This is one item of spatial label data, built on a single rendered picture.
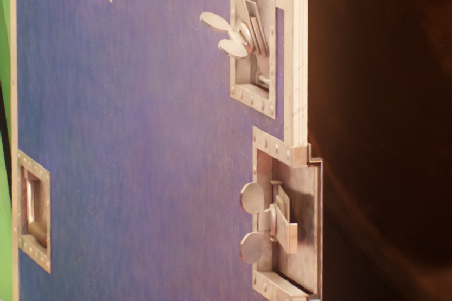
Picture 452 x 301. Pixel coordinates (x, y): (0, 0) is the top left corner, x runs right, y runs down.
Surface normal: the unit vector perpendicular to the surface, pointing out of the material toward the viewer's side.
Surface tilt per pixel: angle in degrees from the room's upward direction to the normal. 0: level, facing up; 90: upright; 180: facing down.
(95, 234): 90
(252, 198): 90
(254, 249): 90
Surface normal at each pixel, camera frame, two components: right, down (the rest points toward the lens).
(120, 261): -0.96, 0.04
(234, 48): 0.40, -0.81
